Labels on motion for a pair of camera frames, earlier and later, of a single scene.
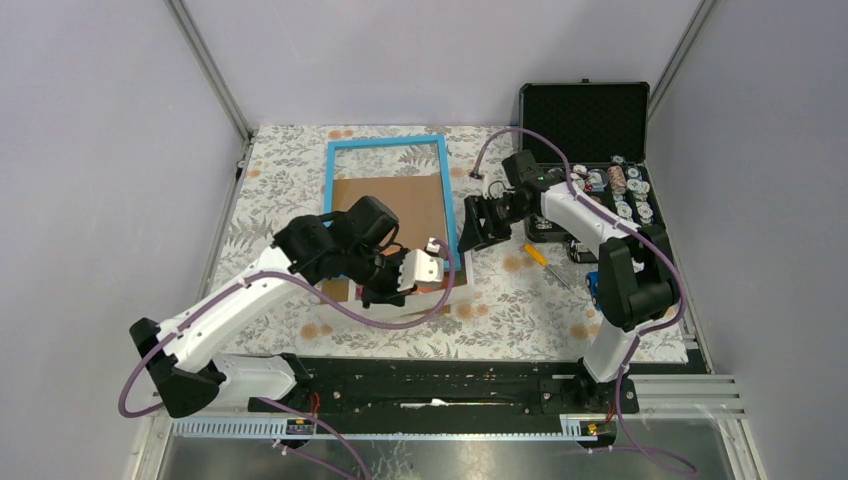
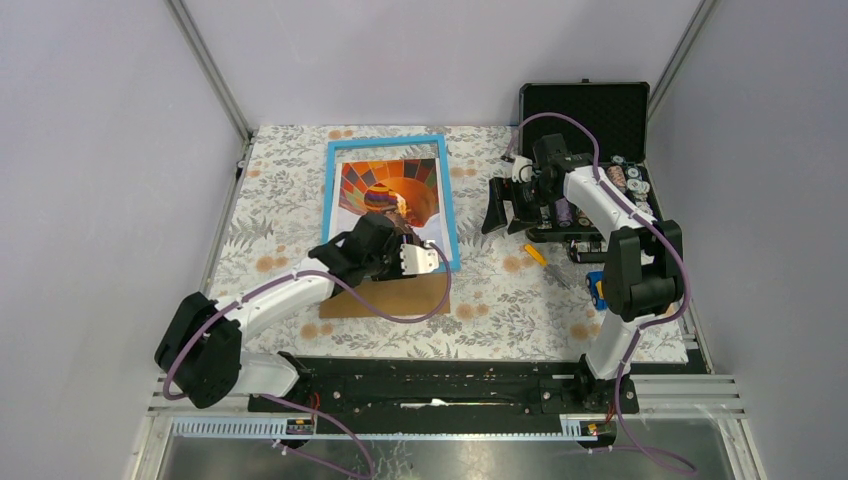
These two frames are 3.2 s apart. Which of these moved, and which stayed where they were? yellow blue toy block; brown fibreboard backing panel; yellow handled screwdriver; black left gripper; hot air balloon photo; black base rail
Moved: brown fibreboard backing panel; hot air balloon photo
Stayed: black left gripper; black base rail; yellow blue toy block; yellow handled screwdriver
